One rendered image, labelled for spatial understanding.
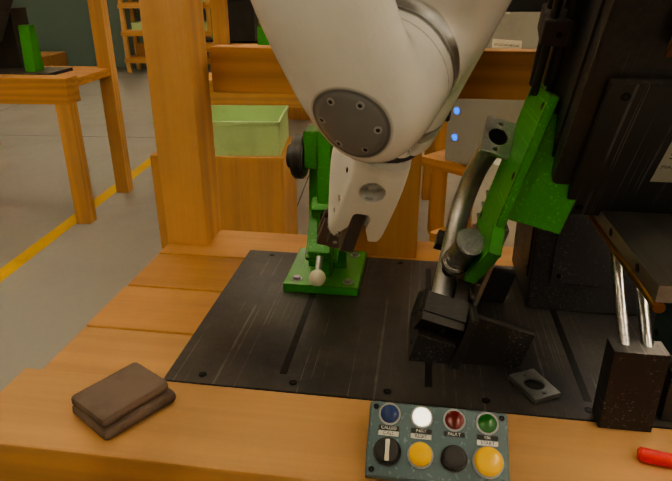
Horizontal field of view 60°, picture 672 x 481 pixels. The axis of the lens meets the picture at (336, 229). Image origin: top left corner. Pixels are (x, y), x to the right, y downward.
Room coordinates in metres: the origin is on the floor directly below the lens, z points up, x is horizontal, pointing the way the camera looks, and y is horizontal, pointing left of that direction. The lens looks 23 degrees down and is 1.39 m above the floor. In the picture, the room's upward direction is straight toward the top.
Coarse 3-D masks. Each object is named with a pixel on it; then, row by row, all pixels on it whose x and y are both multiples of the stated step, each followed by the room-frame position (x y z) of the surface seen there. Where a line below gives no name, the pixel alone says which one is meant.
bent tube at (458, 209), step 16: (496, 128) 0.77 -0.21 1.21; (512, 128) 0.77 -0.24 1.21; (480, 144) 0.75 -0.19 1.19; (496, 144) 0.79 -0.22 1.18; (480, 160) 0.78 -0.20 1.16; (464, 176) 0.82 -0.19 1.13; (480, 176) 0.81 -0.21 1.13; (464, 192) 0.82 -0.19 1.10; (464, 208) 0.81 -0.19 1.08; (448, 224) 0.80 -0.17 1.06; (464, 224) 0.80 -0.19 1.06; (448, 240) 0.78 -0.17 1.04; (432, 288) 0.73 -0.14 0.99; (448, 288) 0.72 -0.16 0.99
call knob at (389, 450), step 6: (384, 438) 0.49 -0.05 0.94; (390, 438) 0.49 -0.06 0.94; (378, 444) 0.48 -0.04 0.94; (384, 444) 0.48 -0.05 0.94; (390, 444) 0.48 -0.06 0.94; (396, 444) 0.48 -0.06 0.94; (378, 450) 0.47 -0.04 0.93; (384, 450) 0.47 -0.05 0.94; (390, 450) 0.47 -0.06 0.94; (396, 450) 0.47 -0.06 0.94; (378, 456) 0.47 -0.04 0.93; (384, 456) 0.47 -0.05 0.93; (390, 456) 0.47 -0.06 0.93; (396, 456) 0.47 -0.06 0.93; (384, 462) 0.47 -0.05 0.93; (390, 462) 0.47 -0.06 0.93
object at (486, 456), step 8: (480, 448) 0.47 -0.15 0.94; (488, 448) 0.47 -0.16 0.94; (480, 456) 0.46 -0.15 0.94; (488, 456) 0.46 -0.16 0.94; (496, 456) 0.46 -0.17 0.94; (480, 464) 0.46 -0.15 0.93; (488, 464) 0.46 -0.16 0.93; (496, 464) 0.46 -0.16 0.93; (480, 472) 0.45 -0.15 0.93; (488, 472) 0.45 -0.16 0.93; (496, 472) 0.45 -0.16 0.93
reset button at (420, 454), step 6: (414, 444) 0.48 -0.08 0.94; (420, 444) 0.48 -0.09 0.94; (426, 444) 0.48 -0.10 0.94; (414, 450) 0.47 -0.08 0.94; (420, 450) 0.47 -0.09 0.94; (426, 450) 0.47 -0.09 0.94; (414, 456) 0.47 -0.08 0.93; (420, 456) 0.47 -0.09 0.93; (426, 456) 0.47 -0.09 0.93; (414, 462) 0.46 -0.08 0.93; (420, 462) 0.46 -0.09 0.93; (426, 462) 0.46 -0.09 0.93
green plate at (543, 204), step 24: (528, 96) 0.77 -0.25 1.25; (552, 96) 0.66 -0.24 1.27; (528, 120) 0.71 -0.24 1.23; (552, 120) 0.67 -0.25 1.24; (528, 144) 0.67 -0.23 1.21; (552, 144) 0.67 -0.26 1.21; (504, 168) 0.74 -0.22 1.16; (528, 168) 0.66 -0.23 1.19; (504, 192) 0.69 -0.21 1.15; (528, 192) 0.68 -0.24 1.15; (552, 192) 0.67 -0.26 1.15; (480, 216) 0.77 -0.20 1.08; (504, 216) 0.67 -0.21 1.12; (528, 216) 0.67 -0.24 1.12; (552, 216) 0.67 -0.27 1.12
